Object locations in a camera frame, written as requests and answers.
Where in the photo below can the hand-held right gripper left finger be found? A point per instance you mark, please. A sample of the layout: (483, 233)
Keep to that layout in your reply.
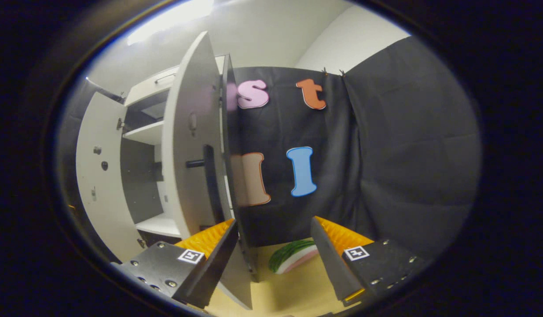
(214, 264)

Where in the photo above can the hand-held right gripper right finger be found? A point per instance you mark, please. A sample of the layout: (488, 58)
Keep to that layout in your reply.
(331, 264)

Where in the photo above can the beige headphones sticker cabinet door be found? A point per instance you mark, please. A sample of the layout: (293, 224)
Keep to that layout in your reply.
(188, 97)

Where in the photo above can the grey and beige cabinet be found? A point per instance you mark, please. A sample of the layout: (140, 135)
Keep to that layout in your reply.
(139, 185)

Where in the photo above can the white cabinet shelf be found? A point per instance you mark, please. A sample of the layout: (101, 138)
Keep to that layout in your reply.
(144, 132)

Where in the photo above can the beige cabinet drawer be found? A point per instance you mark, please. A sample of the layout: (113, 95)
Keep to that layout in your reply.
(148, 88)

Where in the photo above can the toy watermelon slice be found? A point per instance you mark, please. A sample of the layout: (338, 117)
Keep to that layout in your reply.
(293, 257)

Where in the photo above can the black backdrop cloth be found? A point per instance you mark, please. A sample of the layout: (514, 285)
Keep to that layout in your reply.
(386, 145)

